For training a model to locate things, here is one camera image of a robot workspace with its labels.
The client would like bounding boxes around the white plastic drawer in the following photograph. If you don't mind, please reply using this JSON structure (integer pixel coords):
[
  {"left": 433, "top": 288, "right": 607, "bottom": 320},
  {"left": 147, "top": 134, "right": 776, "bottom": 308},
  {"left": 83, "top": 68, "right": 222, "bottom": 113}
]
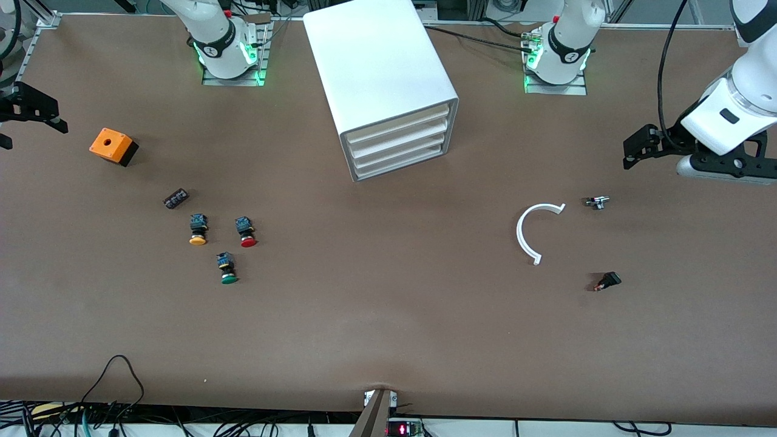
[
  {"left": 347, "top": 115, "right": 455, "bottom": 157},
  {"left": 345, "top": 103, "right": 455, "bottom": 145},
  {"left": 353, "top": 140, "right": 456, "bottom": 181},
  {"left": 350, "top": 127, "right": 455, "bottom": 169}
]

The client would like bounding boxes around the green mushroom push button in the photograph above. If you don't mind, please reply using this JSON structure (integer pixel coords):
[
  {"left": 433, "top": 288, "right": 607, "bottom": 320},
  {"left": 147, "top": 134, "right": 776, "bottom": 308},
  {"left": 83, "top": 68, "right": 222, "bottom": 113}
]
[{"left": 217, "top": 251, "right": 239, "bottom": 285}]

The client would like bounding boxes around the red mushroom push button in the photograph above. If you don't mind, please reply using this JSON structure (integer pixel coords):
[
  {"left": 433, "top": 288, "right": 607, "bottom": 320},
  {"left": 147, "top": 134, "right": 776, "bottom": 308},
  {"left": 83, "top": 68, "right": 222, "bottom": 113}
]
[{"left": 235, "top": 216, "right": 258, "bottom": 248}]

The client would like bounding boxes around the white drawer cabinet housing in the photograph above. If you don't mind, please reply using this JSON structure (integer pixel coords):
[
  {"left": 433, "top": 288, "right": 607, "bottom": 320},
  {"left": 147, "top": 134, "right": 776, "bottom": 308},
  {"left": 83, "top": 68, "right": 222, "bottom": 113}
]
[{"left": 303, "top": 0, "right": 460, "bottom": 183}]

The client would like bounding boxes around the device with red display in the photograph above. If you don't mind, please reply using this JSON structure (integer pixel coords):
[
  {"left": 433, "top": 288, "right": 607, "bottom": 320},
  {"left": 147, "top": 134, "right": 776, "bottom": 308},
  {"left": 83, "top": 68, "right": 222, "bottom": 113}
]
[{"left": 386, "top": 419, "right": 426, "bottom": 437}]

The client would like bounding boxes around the brown angled bar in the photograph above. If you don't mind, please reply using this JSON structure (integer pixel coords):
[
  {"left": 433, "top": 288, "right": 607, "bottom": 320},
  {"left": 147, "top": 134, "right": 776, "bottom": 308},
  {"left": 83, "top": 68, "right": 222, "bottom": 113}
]
[{"left": 349, "top": 388, "right": 394, "bottom": 437}]

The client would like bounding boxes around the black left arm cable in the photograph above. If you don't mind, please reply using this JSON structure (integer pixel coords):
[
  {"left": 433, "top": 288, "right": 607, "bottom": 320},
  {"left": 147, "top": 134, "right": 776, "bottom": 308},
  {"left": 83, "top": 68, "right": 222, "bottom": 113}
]
[{"left": 659, "top": 0, "right": 690, "bottom": 146}]

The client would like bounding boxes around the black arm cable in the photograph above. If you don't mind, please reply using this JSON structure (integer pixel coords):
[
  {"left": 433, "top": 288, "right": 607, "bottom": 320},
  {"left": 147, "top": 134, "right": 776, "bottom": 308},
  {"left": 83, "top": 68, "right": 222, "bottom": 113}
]
[
  {"left": 0, "top": 0, "right": 25, "bottom": 86},
  {"left": 659, "top": 0, "right": 690, "bottom": 146}
]

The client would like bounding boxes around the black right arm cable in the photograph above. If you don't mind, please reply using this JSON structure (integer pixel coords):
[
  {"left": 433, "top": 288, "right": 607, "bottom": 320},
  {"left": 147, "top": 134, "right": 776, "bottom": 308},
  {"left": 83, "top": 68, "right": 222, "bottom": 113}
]
[{"left": 0, "top": 0, "right": 25, "bottom": 86}]

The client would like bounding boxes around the orange button enclosure box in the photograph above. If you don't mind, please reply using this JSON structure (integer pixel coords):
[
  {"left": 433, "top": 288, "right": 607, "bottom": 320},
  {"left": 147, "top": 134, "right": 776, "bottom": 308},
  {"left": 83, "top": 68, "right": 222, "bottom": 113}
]
[{"left": 89, "top": 127, "right": 140, "bottom": 168}]

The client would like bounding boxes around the white semicircular plastic bracket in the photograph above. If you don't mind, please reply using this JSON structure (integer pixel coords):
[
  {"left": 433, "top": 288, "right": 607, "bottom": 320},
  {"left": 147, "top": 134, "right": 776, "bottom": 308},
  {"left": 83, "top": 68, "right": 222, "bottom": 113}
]
[{"left": 517, "top": 203, "right": 566, "bottom": 266}]

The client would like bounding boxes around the black power cable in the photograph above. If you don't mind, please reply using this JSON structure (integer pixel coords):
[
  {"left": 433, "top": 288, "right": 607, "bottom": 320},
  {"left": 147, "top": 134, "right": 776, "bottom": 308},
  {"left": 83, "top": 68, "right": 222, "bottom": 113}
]
[
  {"left": 481, "top": 17, "right": 530, "bottom": 40},
  {"left": 424, "top": 23, "right": 535, "bottom": 55}
]

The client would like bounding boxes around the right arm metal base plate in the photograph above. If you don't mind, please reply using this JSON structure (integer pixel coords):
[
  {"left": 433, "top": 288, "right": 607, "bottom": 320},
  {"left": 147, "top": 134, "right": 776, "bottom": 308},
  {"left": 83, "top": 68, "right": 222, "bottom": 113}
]
[{"left": 202, "top": 15, "right": 271, "bottom": 87}]

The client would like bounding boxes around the black floor cable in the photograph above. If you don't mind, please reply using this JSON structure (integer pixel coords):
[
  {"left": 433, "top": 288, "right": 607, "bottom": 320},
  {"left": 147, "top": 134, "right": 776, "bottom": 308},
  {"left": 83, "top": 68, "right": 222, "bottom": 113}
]
[{"left": 612, "top": 421, "right": 673, "bottom": 436}]

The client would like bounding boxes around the tangled black cable bundle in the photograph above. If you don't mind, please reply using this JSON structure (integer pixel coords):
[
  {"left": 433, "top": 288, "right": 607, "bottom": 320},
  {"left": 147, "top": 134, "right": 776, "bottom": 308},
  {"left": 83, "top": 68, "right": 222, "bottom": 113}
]
[{"left": 0, "top": 401, "right": 365, "bottom": 437}]

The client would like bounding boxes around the black looped cable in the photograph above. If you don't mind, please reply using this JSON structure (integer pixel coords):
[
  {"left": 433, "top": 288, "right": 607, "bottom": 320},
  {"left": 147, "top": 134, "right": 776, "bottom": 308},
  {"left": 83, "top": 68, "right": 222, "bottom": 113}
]
[{"left": 78, "top": 355, "right": 145, "bottom": 425}]

